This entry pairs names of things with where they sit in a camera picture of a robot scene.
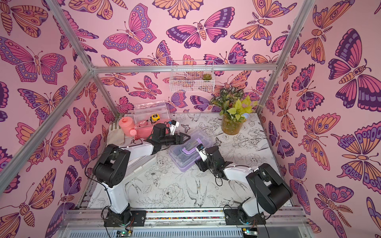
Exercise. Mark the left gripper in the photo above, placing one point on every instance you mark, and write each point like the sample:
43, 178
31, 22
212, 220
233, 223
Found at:
180, 139

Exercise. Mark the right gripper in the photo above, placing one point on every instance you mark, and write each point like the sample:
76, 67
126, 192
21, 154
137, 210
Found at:
211, 151

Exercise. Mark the purple toolbox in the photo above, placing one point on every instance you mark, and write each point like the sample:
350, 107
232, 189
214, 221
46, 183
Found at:
185, 155

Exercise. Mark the white clear toolbox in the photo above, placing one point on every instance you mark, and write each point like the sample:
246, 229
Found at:
139, 166

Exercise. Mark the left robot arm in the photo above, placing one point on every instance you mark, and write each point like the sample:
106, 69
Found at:
112, 167

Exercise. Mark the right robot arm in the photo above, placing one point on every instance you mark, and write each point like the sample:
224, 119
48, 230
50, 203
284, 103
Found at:
270, 191

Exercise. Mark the yellow tape measure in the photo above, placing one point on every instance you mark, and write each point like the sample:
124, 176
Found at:
154, 118

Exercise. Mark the pink tape measure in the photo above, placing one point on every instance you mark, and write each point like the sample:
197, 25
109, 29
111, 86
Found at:
143, 124

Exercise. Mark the pink toolbox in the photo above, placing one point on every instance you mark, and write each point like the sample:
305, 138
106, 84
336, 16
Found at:
146, 115

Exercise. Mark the pink watering can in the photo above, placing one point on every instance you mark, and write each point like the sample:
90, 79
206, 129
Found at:
127, 124

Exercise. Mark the potted leafy plant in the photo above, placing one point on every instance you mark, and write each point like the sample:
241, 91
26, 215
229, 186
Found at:
235, 108

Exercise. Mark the small succulent plant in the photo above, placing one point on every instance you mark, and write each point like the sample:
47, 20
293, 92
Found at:
207, 77

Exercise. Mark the white wire basket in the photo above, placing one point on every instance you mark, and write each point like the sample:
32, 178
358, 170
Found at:
186, 75

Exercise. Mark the metal base rail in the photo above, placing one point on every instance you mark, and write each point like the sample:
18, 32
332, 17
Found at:
288, 222

